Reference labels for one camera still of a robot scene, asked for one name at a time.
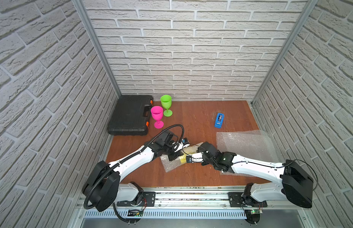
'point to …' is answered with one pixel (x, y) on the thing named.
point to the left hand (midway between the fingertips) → (182, 149)
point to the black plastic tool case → (131, 115)
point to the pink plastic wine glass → (157, 113)
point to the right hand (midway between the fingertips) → (200, 147)
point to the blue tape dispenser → (219, 120)
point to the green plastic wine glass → (166, 100)
